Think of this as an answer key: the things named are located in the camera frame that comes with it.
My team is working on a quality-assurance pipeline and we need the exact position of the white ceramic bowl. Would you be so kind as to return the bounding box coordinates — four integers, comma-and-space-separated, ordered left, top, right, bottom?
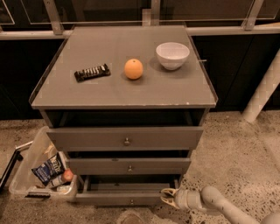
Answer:
156, 42, 190, 70

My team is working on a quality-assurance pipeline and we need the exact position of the metal railing frame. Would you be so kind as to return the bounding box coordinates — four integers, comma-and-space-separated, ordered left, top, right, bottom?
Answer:
0, 0, 280, 39

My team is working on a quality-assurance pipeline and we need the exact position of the black snack bar wrapper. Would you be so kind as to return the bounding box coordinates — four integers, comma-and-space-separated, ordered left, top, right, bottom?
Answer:
74, 64, 111, 82

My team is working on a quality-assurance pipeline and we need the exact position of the grey top drawer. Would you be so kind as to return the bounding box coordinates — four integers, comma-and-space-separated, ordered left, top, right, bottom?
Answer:
46, 126, 203, 151

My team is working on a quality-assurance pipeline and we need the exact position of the grey drawer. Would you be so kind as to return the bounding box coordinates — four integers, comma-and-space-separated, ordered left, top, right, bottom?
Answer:
67, 157, 191, 175
76, 174, 179, 207
46, 126, 203, 151

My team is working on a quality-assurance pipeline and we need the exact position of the red apple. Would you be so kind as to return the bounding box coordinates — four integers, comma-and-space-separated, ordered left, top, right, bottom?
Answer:
62, 169, 74, 182

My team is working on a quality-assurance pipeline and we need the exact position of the clear plastic bin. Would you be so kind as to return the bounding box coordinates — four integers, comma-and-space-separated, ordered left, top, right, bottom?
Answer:
9, 126, 77, 201

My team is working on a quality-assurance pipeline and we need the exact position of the grey drawer cabinet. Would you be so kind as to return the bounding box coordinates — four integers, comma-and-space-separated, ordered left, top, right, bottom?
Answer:
29, 24, 219, 187

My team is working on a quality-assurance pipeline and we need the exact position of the grey bottom drawer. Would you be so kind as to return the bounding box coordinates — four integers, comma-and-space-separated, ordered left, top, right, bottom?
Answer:
76, 174, 179, 207

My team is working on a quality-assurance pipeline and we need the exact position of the grey middle drawer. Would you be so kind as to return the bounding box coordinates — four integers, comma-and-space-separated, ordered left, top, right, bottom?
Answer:
67, 157, 191, 175

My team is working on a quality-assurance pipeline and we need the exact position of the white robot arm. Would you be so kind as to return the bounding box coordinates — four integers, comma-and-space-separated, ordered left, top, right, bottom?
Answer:
161, 50, 280, 224

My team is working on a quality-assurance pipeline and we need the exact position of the blue chip bag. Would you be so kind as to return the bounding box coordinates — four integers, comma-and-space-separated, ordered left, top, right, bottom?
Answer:
31, 152, 67, 186

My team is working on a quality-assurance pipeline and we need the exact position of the small plastic bottle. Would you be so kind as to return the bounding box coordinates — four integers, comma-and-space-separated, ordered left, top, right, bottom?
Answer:
47, 175, 66, 188

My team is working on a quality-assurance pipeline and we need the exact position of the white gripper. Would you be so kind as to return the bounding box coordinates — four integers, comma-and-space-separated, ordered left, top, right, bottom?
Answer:
161, 188, 203, 211

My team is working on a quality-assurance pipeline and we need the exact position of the orange fruit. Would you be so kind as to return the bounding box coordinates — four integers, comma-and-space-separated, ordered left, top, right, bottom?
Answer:
124, 59, 144, 80

